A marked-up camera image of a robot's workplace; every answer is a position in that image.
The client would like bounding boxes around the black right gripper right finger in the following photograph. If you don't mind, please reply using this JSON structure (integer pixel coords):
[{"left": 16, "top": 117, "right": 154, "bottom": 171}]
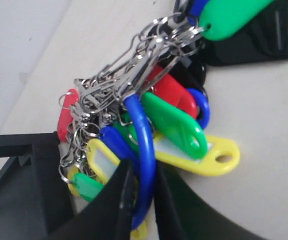
[{"left": 154, "top": 162, "right": 261, "bottom": 240}]

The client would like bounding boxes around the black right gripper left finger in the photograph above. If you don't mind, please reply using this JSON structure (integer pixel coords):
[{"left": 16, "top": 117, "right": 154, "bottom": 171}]
[{"left": 50, "top": 160, "right": 135, "bottom": 240}]

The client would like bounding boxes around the colourful key tag bunch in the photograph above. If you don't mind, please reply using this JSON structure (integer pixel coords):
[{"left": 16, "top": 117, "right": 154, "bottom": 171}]
[{"left": 58, "top": 0, "right": 288, "bottom": 239}]

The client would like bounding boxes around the black metal two-tier rack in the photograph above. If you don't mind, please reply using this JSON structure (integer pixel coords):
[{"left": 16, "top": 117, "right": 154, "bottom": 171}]
[{"left": 0, "top": 132, "right": 75, "bottom": 240}]

